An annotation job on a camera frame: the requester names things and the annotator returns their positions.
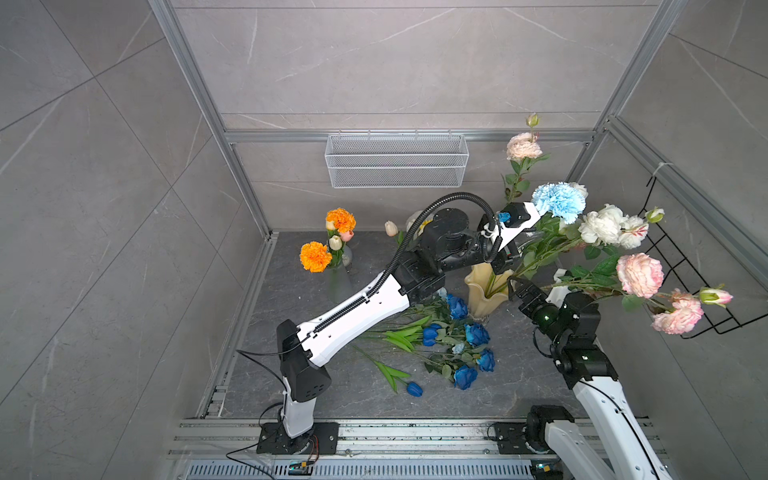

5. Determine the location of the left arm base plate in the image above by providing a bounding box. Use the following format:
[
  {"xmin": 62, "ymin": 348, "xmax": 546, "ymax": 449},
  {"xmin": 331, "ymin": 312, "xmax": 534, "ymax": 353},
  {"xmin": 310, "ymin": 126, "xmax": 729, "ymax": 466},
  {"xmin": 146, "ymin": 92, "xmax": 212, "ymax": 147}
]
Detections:
[{"xmin": 256, "ymin": 422, "xmax": 340, "ymax": 455}]

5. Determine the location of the white wire wall basket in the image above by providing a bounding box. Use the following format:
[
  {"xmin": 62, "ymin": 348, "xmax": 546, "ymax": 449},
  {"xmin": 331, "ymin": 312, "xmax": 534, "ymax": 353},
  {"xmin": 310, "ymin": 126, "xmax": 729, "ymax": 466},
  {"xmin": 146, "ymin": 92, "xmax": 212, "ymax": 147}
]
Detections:
[{"xmin": 325, "ymin": 133, "xmax": 469, "ymax": 189}]

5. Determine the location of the orange marigold upper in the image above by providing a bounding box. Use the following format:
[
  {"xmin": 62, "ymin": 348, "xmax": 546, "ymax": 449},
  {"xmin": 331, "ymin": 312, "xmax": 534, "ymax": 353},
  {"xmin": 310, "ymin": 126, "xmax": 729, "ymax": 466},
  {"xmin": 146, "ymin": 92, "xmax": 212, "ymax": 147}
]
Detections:
[{"xmin": 326, "ymin": 208, "xmax": 356, "ymax": 233}]

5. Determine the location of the blue rose vase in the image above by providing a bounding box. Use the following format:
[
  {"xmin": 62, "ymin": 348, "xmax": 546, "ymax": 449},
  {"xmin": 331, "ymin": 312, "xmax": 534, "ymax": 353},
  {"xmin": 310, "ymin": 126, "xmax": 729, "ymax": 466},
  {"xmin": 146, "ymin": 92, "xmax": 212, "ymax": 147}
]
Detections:
[{"xmin": 445, "ymin": 294, "xmax": 469, "ymax": 320}]

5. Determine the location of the blue rose low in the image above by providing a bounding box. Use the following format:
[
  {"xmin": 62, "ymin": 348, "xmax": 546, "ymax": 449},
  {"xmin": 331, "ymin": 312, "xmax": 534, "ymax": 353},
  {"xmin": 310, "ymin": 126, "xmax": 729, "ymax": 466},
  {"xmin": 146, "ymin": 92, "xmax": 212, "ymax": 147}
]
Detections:
[{"xmin": 476, "ymin": 349, "xmax": 496, "ymax": 372}]

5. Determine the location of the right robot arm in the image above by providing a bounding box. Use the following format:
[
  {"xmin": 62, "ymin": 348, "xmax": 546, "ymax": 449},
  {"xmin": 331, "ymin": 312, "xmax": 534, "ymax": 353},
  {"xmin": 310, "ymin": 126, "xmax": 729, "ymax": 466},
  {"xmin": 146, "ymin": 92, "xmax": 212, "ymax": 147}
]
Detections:
[{"xmin": 508, "ymin": 277, "xmax": 671, "ymax": 479}]

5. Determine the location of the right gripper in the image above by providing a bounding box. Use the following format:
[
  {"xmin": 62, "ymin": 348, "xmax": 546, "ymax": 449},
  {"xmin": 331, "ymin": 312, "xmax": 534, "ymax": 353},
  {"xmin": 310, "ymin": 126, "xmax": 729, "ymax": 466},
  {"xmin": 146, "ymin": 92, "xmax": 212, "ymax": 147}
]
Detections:
[{"xmin": 507, "ymin": 275, "xmax": 566, "ymax": 347}]

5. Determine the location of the pink carnation pair right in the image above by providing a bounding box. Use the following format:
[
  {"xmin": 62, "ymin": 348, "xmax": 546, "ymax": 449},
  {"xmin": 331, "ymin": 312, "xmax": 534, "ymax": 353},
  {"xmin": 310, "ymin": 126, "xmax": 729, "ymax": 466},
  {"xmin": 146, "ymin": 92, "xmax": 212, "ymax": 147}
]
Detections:
[{"xmin": 616, "ymin": 253, "xmax": 704, "ymax": 335}]

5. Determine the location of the blue rose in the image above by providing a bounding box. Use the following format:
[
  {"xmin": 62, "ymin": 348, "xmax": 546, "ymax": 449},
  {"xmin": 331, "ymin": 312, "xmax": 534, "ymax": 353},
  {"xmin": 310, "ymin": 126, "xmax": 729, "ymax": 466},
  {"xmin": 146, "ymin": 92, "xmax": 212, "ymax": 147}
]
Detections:
[
  {"xmin": 465, "ymin": 324, "xmax": 490, "ymax": 347},
  {"xmin": 426, "ymin": 362, "xmax": 479, "ymax": 390}
]

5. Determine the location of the cream wavy glass vase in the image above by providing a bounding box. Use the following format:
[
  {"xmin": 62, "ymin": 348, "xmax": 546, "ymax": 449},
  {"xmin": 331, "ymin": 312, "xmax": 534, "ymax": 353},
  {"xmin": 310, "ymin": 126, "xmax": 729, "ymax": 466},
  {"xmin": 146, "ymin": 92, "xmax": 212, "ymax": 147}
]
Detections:
[{"xmin": 464, "ymin": 263, "xmax": 513, "ymax": 320}]

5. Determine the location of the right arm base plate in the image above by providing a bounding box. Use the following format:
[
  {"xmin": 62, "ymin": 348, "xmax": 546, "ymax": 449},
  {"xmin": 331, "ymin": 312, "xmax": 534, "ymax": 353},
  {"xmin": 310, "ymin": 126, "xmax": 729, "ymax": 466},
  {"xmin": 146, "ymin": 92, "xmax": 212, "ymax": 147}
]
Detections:
[{"xmin": 488, "ymin": 422, "xmax": 535, "ymax": 455}]

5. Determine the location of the black wire hook rack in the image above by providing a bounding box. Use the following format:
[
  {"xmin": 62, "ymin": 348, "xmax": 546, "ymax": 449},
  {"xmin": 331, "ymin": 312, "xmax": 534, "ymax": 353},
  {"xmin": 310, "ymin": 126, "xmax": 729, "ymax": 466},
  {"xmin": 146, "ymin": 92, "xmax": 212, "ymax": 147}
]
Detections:
[{"xmin": 641, "ymin": 176, "xmax": 767, "ymax": 344}]

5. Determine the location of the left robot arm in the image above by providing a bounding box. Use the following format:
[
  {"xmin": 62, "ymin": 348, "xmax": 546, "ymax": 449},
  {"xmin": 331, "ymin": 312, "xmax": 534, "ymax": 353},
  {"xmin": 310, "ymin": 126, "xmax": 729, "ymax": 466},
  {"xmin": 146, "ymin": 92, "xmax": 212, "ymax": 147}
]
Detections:
[{"xmin": 263, "ymin": 192, "xmax": 542, "ymax": 453}]

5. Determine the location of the blue tulip vase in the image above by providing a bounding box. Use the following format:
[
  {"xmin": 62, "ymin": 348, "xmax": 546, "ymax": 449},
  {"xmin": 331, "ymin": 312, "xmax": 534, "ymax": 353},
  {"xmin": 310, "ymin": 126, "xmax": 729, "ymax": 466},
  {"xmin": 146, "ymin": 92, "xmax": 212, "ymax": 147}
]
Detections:
[
  {"xmin": 353, "ymin": 346, "xmax": 424, "ymax": 398},
  {"xmin": 422, "ymin": 324, "xmax": 444, "ymax": 347}
]

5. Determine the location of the clear glass vase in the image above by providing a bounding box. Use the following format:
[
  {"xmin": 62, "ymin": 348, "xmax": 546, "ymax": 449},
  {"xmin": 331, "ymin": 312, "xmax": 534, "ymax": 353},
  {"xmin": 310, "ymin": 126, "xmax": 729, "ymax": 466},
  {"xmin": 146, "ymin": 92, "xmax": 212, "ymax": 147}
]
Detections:
[{"xmin": 324, "ymin": 264, "xmax": 355, "ymax": 305}]

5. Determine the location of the orange marigold lower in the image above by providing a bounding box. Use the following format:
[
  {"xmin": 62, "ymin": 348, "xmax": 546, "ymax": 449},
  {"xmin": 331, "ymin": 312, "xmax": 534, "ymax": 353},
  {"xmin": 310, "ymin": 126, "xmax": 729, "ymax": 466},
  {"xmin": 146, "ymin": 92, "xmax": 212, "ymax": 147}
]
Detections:
[{"xmin": 299, "ymin": 241, "xmax": 333, "ymax": 273}]

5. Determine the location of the orange marigold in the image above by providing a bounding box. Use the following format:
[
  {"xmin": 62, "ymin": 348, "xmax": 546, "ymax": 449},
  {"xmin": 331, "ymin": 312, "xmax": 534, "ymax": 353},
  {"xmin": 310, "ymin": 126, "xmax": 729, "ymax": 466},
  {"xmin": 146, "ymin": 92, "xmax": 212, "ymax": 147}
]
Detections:
[
  {"xmin": 326, "ymin": 208, "xmax": 356, "ymax": 233},
  {"xmin": 299, "ymin": 241, "xmax": 333, "ymax": 273}
]

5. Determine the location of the peach carnation top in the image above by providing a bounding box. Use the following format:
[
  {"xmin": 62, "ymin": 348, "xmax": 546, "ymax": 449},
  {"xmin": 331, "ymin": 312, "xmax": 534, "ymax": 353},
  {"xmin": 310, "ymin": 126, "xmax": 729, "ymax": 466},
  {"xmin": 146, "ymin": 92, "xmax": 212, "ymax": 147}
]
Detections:
[{"xmin": 506, "ymin": 132, "xmax": 543, "ymax": 162}]

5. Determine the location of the white rose cluster right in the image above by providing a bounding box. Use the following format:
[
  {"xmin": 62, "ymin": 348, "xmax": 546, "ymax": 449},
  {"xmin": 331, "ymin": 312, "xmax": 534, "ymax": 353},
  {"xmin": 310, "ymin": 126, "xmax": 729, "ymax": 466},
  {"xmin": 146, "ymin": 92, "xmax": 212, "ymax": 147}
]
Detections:
[{"xmin": 578, "ymin": 204, "xmax": 649, "ymax": 250}]

